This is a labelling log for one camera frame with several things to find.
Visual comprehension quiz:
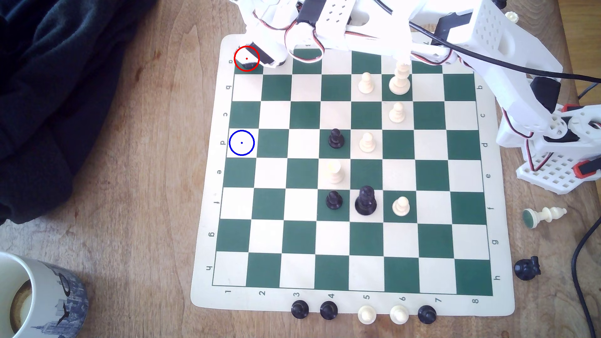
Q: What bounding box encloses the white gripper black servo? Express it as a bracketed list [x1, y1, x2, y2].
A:
[230, 0, 301, 66]

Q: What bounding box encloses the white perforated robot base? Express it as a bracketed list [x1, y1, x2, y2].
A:
[516, 103, 601, 195]

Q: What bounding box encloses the white chess rook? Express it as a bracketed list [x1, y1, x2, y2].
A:
[325, 160, 345, 185]

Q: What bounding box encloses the tall white chess bishop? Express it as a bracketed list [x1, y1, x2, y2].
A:
[389, 61, 412, 96]

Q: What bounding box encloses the large black chess king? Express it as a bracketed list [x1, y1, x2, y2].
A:
[354, 185, 378, 217]

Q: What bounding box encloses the white piece with green felt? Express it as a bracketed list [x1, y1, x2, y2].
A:
[522, 207, 568, 230]

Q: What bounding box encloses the black chess knight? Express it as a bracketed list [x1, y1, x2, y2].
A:
[514, 256, 542, 282]

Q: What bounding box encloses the dark fabric jacket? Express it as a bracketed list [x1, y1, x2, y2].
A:
[0, 0, 158, 225]

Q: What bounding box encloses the green white vinyl chessboard mat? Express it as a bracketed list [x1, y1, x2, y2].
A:
[190, 32, 516, 317]

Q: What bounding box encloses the white mug with skyline print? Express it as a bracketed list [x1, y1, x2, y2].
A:
[0, 251, 90, 338]

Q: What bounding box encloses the black camera cable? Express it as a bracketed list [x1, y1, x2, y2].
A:
[373, 0, 601, 83]

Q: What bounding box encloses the thin grey cable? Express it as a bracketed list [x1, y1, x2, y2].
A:
[578, 80, 601, 99]

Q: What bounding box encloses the thick black cable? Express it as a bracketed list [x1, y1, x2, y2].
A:
[571, 218, 601, 338]

